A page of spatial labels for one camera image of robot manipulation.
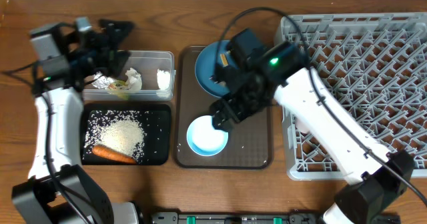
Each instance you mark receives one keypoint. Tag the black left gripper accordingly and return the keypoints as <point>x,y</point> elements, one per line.
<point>109,50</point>

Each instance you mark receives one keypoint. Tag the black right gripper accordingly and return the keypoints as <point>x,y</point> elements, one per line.
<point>229,103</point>

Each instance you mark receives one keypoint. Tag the white paper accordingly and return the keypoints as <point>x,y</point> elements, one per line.
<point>134,80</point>
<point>163,79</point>

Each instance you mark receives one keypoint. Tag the foil snack wrapper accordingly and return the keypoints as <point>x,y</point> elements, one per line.
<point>112,86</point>

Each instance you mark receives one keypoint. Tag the light blue rice bowl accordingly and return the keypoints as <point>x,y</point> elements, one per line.
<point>203,139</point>

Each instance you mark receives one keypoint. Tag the orange carrot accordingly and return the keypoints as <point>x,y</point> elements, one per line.
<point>110,154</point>

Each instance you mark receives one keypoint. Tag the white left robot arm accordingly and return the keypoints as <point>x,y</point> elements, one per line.
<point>58,190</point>

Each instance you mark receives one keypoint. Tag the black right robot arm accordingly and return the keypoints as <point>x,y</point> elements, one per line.
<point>374,176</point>

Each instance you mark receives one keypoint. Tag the grey dishwasher rack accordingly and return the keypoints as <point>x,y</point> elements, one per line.
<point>374,64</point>

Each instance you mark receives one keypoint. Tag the clear plastic bin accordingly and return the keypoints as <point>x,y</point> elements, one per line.
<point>146,63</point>

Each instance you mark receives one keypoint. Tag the wooden chopstick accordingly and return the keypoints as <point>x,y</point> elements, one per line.
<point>224,59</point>

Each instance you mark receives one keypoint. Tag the dark blue plate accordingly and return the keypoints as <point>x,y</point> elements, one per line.
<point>204,70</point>

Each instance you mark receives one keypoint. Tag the dark brown serving tray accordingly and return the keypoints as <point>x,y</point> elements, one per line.
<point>250,142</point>

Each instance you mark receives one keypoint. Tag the black plastic tray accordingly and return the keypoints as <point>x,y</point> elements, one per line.
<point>156,134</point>

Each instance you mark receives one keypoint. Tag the pile of white rice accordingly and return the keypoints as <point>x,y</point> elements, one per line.
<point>120,137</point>

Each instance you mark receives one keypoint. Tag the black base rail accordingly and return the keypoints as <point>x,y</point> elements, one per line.
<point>176,218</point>

